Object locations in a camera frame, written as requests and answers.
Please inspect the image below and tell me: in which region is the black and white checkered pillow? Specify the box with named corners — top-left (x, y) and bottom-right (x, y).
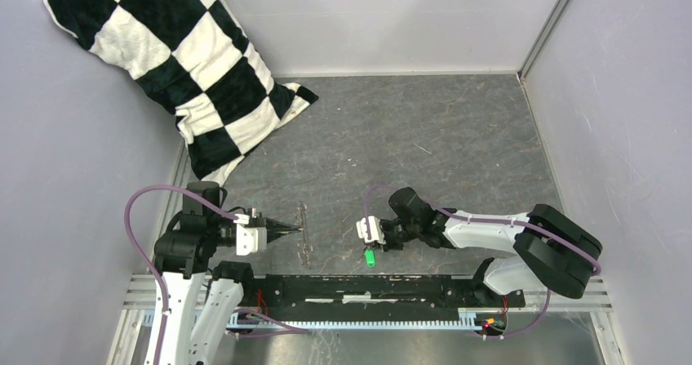
top-left (44, 0), bottom-right (318, 185)

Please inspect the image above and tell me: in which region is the aluminium frame rail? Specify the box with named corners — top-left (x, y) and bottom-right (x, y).
top-left (122, 274), bottom-right (613, 313)

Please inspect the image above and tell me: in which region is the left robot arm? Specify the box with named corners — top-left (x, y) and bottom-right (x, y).
top-left (144, 181), bottom-right (301, 364)

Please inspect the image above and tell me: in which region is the key with green tag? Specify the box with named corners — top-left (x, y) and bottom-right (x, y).
top-left (363, 247), bottom-right (376, 268)

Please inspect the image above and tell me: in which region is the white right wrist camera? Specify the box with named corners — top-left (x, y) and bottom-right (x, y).
top-left (356, 216), bottom-right (386, 245)

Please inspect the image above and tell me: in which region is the metal key organizer plate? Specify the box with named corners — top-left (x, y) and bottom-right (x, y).
top-left (295, 201), bottom-right (313, 269)

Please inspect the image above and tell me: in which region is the aluminium corner profile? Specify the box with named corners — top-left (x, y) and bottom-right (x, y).
top-left (517, 0), bottom-right (573, 85)

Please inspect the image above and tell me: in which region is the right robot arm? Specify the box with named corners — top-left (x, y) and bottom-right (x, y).
top-left (357, 187), bottom-right (603, 306)

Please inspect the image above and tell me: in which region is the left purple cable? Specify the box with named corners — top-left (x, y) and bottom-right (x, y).
top-left (124, 184), bottom-right (310, 365)

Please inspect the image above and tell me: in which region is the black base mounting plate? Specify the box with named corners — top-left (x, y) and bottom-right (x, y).
top-left (240, 274), bottom-right (526, 322)

